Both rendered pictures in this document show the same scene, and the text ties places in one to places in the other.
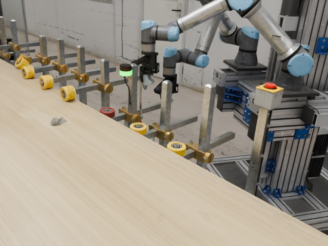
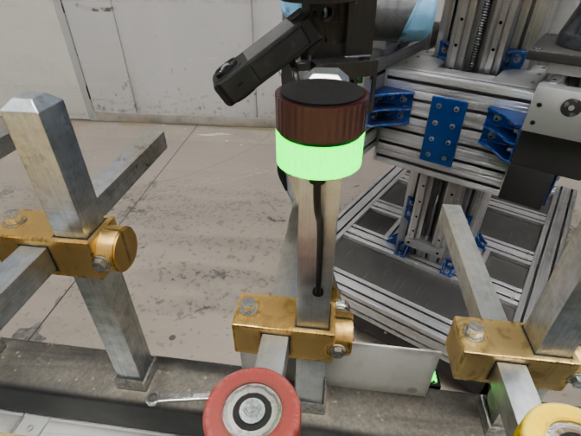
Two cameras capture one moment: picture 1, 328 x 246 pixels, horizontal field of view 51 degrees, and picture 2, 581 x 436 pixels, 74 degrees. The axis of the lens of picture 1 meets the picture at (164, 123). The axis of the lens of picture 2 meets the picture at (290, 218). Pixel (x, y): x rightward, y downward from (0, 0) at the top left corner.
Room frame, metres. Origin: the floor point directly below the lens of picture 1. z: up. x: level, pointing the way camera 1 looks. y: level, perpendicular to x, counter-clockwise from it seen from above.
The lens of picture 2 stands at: (1.47, 0.37, 1.22)
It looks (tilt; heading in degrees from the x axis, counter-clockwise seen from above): 35 degrees down; 323
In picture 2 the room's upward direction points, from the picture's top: straight up
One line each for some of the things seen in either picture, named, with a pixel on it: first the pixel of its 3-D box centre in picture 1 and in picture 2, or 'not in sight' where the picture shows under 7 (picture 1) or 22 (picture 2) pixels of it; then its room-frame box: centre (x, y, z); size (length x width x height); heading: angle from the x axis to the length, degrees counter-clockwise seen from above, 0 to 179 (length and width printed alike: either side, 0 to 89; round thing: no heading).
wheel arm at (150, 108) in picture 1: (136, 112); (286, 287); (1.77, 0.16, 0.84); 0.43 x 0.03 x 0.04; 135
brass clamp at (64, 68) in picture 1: (60, 67); not in sight; (2.24, 0.72, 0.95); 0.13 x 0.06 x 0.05; 45
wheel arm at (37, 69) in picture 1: (63, 65); not in sight; (2.27, 0.71, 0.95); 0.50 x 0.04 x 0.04; 135
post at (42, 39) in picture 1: (45, 69); not in sight; (2.40, 0.88, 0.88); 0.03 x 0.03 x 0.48; 45
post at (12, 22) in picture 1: (16, 50); not in sight; (2.75, 1.23, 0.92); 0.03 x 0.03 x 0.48; 45
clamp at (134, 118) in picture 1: (129, 115); (293, 329); (1.71, 0.19, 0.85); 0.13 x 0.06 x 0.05; 45
